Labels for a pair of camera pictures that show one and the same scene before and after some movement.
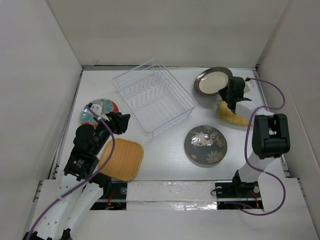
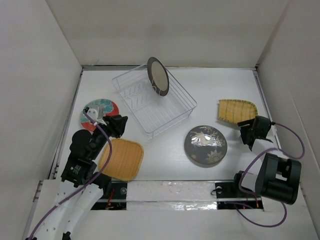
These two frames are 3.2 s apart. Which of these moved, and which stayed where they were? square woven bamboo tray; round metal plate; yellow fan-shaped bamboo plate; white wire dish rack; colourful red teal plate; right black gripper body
Moved: right black gripper body; round metal plate
Stayed: colourful red teal plate; yellow fan-shaped bamboo plate; white wire dish rack; square woven bamboo tray
